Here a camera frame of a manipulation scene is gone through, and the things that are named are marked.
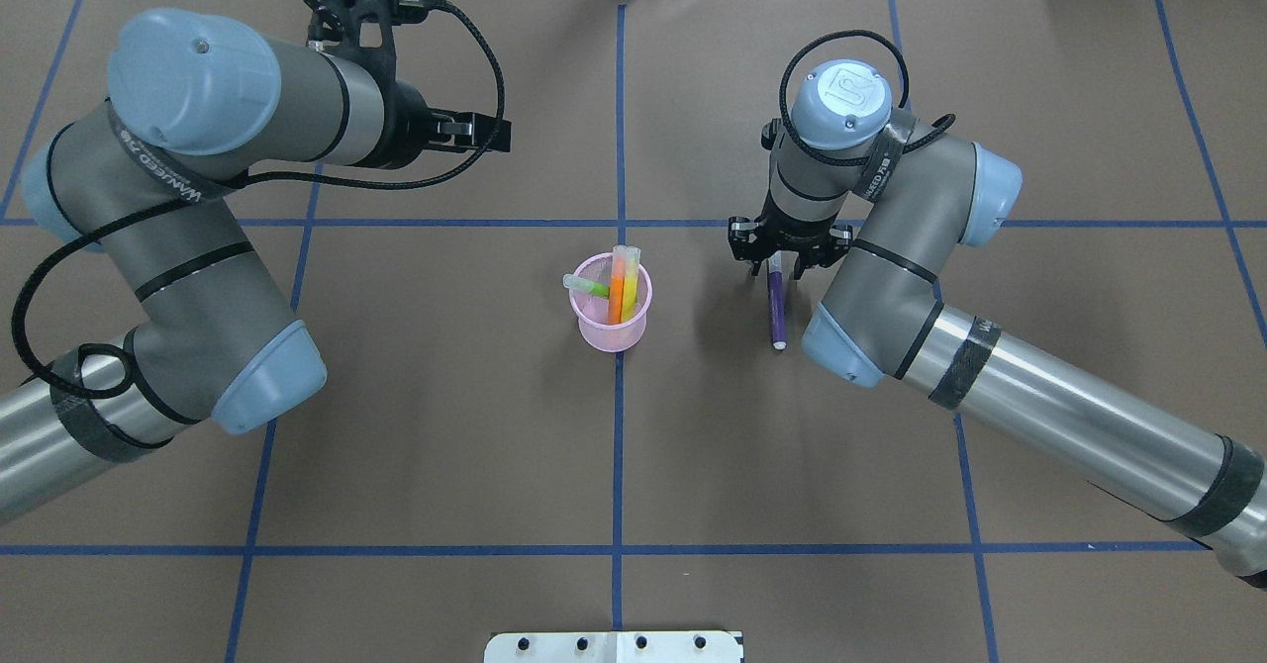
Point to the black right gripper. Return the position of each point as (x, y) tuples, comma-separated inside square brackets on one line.
[(789, 231)]

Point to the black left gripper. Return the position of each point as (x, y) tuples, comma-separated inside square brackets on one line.
[(405, 129)]

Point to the purple marker pen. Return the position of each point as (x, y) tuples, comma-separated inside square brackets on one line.
[(776, 301)]

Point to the yellow marker pen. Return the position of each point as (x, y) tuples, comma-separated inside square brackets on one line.
[(630, 283)]

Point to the orange marker pen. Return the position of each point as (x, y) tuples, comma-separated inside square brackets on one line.
[(615, 272)]

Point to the green marker pen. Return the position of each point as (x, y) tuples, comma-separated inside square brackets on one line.
[(577, 284)]

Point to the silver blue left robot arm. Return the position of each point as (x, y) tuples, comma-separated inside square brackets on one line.
[(194, 101)]

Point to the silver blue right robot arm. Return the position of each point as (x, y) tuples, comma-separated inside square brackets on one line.
[(860, 183)]

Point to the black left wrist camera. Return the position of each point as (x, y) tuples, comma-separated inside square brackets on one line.
[(356, 10)]

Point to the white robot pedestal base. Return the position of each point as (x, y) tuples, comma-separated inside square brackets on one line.
[(616, 646)]

